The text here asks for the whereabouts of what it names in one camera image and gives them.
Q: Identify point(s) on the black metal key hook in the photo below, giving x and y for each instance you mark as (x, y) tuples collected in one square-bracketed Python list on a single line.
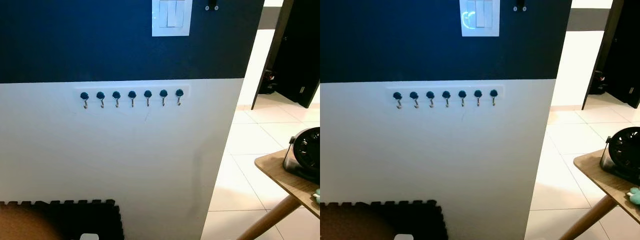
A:
[(430, 94), (493, 93), (100, 95), (414, 95), (446, 94), (147, 93), (179, 92), (397, 95), (132, 94), (478, 93), (116, 94), (163, 93), (84, 95), (462, 93)]

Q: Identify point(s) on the black round desk fan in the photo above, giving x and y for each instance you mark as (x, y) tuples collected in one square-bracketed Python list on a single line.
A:
[(305, 152), (622, 152)]

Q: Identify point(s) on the dark shoes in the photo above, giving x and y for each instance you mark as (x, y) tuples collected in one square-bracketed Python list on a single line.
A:
[(269, 82), (598, 82)]

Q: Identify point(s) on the wooden table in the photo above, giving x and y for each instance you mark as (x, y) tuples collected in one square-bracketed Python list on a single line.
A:
[(597, 172), (280, 172)]

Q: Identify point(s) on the dark wooden door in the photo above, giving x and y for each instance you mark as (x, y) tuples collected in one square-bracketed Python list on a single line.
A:
[(295, 50), (622, 50)]

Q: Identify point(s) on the teal plush toy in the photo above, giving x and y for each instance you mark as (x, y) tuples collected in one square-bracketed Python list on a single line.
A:
[(635, 196), (317, 196)]

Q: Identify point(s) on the black foam puzzle mat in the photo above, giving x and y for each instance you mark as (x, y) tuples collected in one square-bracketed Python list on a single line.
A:
[(95, 217), (420, 217)]

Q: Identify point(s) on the brown rounded object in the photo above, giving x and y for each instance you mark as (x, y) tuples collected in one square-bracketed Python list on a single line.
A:
[(25, 225)]

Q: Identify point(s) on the white hook rail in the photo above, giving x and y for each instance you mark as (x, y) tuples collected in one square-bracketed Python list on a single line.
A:
[(107, 88), (420, 88)]

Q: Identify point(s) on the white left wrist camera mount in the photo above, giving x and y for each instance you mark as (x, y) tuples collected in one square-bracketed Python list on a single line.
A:
[(403, 237), (89, 237)]

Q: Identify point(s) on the white light switch plate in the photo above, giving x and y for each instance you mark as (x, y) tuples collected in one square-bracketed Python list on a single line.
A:
[(480, 17), (172, 17)]

